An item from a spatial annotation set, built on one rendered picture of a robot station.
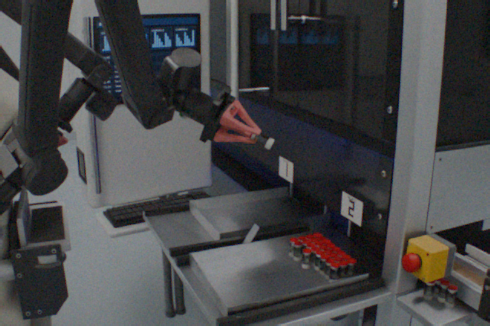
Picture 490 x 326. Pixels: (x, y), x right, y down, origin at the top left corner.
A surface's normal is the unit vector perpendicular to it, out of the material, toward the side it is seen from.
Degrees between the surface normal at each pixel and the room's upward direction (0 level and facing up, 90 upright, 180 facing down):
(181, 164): 90
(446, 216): 90
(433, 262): 90
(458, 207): 90
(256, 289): 0
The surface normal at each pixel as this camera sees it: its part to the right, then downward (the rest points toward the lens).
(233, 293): 0.00, -0.96
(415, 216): 0.40, 0.27
